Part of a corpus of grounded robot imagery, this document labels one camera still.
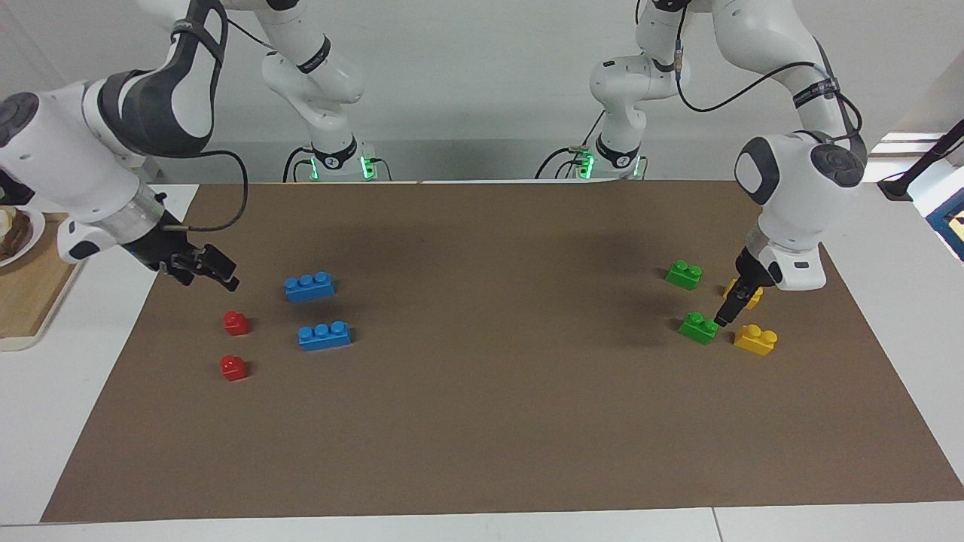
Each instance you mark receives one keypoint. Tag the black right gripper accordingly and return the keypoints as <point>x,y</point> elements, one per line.
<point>158,252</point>

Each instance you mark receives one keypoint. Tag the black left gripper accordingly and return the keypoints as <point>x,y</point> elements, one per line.
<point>748,271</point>

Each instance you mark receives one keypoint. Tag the green two-stud toy block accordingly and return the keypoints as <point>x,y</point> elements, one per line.
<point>683,277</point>
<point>699,330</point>

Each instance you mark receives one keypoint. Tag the blue three-stud toy block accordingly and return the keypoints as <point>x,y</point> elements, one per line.
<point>309,289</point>
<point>324,337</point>

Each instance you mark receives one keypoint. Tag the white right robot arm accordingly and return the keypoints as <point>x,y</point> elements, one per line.
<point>53,158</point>

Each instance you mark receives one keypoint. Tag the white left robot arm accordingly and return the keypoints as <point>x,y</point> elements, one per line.
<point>791,196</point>

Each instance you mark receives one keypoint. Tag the yellow two-stud toy block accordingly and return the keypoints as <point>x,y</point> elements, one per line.
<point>755,341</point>
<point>755,299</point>

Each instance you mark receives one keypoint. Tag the red small toy block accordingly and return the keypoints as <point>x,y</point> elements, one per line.
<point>233,369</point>
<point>236,324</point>

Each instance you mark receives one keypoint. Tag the white plate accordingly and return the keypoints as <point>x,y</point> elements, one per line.
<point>34,233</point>

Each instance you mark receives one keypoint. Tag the wooden cutting board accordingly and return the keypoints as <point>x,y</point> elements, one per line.
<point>30,309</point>

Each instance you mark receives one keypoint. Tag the brown toasted bread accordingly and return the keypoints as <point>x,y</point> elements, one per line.
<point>9,235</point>

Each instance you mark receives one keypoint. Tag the black clamp base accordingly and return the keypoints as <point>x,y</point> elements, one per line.
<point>13,194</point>

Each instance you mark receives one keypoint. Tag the blue framed panel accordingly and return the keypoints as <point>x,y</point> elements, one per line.
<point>950,226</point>

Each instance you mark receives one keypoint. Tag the black angled stand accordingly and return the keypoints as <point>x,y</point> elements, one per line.
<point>922,162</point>

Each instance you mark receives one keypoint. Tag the brown table mat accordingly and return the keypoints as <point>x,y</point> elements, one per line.
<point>482,421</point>

